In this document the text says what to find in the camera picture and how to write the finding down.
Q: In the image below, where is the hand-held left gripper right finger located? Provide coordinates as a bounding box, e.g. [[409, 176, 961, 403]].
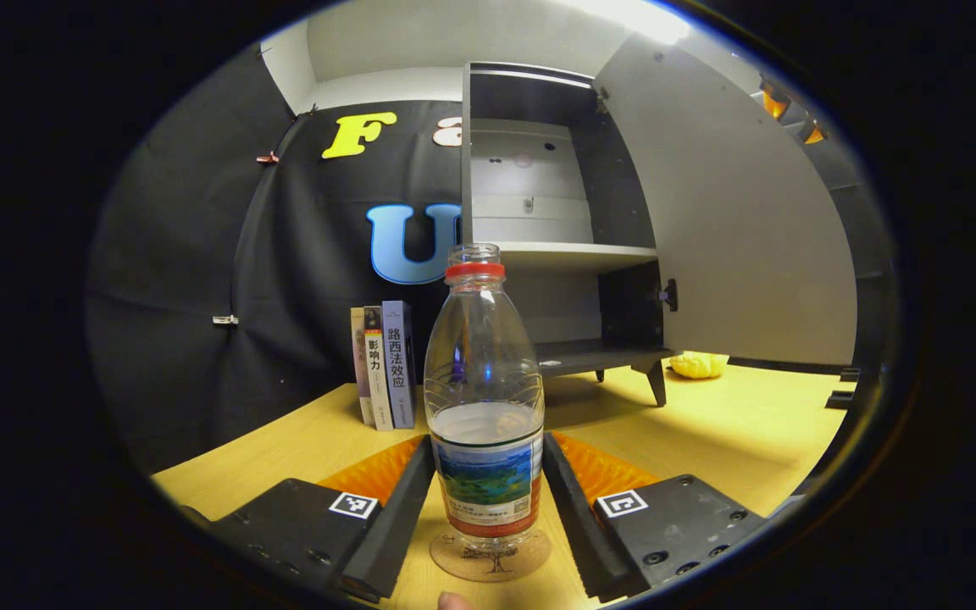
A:
[[541, 432, 769, 604]]

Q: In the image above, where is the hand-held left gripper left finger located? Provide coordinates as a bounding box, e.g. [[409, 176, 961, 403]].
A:
[[179, 434, 437, 604]]

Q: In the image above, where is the round cork coaster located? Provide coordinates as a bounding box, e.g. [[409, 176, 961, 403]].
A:
[[429, 527, 553, 584]]

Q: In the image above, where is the beige cabinet door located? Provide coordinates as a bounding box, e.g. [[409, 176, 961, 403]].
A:
[[593, 34, 861, 368]]

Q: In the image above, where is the clear plastic bottle red collar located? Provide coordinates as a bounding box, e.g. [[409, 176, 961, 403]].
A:
[[422, 243, 547, 544]]

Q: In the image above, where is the white book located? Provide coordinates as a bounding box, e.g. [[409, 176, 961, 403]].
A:
[[363, 305, 395, 432]]

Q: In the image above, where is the long ceiling light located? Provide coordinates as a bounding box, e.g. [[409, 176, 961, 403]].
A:
[[571, 0, 694, 47]]

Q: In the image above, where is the blue-grey book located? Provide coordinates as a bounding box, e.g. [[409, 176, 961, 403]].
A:
[[381, 300, 418, 430]]

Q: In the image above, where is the yellow pumpkin-shaped toy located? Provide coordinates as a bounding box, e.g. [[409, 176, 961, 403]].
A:
[[668, 350, 731, 381]]

